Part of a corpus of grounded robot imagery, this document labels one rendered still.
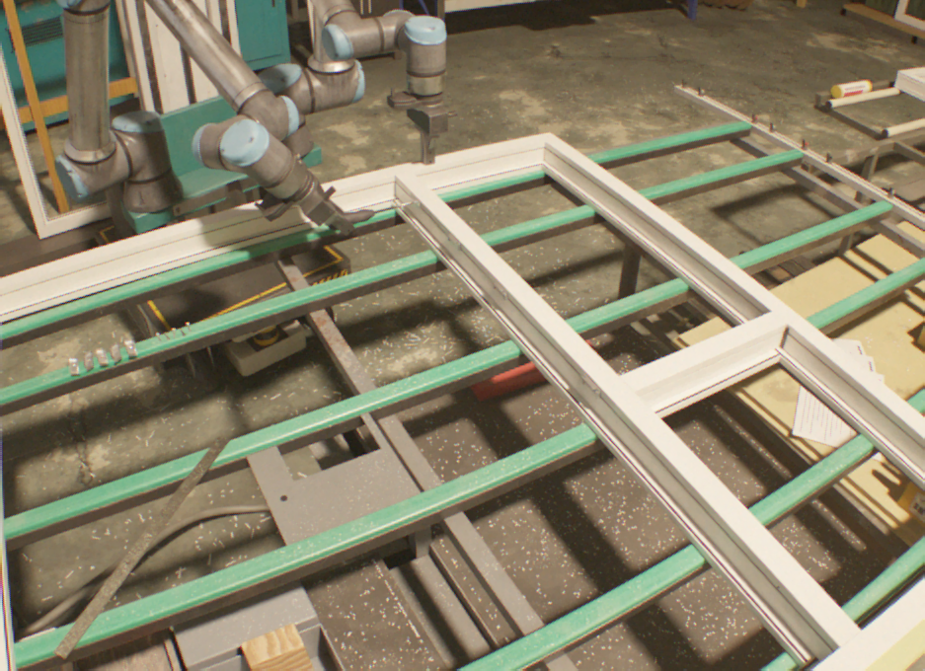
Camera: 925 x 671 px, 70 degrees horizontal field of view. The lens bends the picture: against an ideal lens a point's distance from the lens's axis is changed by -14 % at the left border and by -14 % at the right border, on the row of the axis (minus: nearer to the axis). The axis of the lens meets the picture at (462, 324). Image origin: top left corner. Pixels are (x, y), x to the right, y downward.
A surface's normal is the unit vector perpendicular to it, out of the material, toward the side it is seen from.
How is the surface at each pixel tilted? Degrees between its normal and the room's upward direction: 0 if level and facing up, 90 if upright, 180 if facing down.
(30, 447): 0
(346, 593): 0
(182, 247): 90
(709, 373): 90
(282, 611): 0
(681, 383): 90
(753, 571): 90
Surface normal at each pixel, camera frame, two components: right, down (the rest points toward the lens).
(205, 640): 0.00, -0.78
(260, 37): 0.48, 0.54
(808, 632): -0.89, 0.29
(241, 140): -0.40, -0.34
